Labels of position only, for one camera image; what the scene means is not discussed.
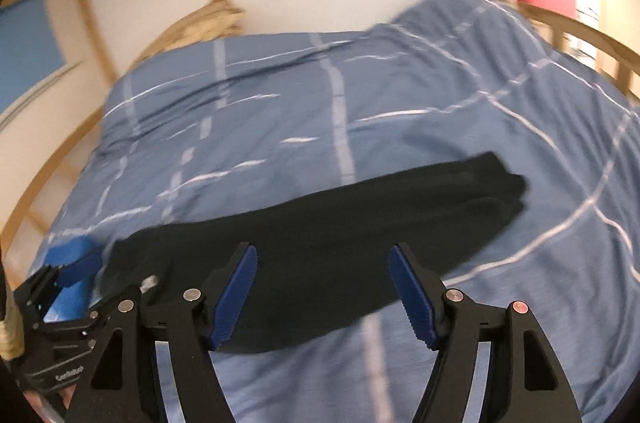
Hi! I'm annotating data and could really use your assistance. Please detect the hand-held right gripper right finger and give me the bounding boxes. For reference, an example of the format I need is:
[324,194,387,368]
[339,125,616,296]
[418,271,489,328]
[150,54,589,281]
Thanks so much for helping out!
[389,243,583,423]

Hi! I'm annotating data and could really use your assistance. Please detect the wooden bunk bed frame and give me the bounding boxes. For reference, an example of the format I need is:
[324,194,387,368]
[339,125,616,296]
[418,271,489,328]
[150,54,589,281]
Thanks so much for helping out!
[0,0,640,264]

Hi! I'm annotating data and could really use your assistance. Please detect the black pants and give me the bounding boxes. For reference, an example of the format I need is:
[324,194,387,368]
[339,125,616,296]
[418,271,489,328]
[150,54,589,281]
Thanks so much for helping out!
[97,151,528,354]

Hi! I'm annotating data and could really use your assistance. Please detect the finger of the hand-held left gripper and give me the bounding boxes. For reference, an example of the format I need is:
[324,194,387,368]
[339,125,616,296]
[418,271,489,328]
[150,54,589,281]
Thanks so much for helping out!
[22,250,106,304]
[30,297,123,340]

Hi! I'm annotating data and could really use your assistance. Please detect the blue folded cloth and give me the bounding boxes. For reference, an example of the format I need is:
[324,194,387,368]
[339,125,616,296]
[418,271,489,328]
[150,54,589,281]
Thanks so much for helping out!
[42,237,103,321]

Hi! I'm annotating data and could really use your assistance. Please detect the beige patterned pillow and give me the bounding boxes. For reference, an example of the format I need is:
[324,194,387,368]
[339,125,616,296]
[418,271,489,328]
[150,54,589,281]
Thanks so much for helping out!
[132,0,246,64]

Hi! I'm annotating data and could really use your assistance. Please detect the blue checked duvet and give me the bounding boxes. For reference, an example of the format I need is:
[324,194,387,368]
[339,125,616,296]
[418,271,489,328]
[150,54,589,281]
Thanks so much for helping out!
[35,0,640,423]

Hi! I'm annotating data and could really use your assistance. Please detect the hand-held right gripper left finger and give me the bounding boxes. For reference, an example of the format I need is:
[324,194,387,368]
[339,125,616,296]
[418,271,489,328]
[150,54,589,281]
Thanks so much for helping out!
[67,242,259,423]

